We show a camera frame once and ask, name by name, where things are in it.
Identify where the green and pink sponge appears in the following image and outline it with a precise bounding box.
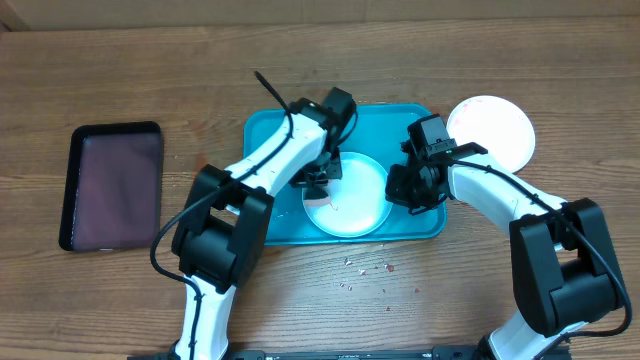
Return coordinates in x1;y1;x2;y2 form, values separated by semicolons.
302;186;331;207

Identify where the light blue plate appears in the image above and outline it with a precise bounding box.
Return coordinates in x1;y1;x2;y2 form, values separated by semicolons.
303;152;392;238

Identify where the white plate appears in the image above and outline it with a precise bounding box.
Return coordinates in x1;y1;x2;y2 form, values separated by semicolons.
446;95;536;173

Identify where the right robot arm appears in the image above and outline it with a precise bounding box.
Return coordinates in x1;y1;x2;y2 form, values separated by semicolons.
385;115;633;359

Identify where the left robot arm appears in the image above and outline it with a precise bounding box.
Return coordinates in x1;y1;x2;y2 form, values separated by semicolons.
166;88;356;359

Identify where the black water tray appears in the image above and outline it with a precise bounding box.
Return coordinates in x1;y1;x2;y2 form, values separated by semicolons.
58;121;164;252

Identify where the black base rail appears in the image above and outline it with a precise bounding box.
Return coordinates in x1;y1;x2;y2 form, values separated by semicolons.
127;344;572;360

